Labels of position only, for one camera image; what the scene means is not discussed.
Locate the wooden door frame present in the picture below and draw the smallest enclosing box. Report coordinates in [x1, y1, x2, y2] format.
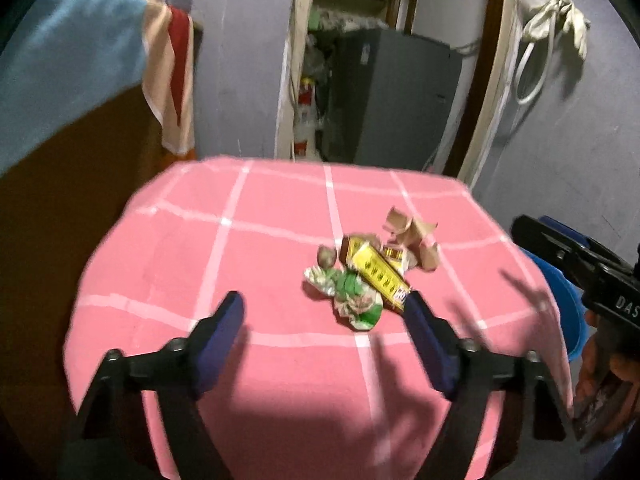
[275, 0, 523, 191]

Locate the white red printed bag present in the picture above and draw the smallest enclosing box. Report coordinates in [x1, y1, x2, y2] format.
[292, 77, 321, 158]

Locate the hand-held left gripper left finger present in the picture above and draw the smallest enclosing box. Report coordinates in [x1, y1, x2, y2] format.
[57, 290, 246, 480]

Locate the wooden cabinet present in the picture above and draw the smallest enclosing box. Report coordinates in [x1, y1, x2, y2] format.
[0, 80, 196, 411]

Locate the red cream striped cloth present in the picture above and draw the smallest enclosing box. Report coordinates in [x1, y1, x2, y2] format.
[141, 2, 196, 155]

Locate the blue towel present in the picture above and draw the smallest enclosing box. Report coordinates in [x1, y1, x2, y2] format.
[0, 0, 148, 176]

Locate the blue plastic bucket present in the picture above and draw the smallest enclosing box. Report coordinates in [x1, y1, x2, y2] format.
[522, 247, 588, 361]

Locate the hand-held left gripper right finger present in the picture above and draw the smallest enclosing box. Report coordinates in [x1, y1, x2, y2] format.
[402, 290, 583, 480]

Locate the grey washing machine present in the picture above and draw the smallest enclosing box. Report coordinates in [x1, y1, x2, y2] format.
[320, 27, 463, 173]

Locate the white hose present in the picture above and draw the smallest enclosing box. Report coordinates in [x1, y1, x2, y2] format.
[515, 10, 556, 106]

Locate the yellow wrapper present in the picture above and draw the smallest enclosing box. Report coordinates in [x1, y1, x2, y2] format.
[340, 236, 412, 315]

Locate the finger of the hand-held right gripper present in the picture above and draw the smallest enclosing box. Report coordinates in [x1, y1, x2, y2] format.
[539, 215, 628, 273]
[511, 214, 608, 306]

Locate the green white wrapper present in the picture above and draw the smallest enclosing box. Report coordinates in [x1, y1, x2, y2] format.
[303, 265, 387, 332]

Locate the brown cardboard piece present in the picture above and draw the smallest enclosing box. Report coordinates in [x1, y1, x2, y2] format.
[382, 205, 441, 273]

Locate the pink checked cloth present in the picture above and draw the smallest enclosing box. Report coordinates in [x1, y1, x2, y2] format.
[62, 156, 573, 480]

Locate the cream rubber glove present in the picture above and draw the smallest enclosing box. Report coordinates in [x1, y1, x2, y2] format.
[522, 0, 566, 43]
[560, 0, 591, 60]

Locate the person's right hand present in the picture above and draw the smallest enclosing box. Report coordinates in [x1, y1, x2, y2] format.
[575, 309, 640, 413]

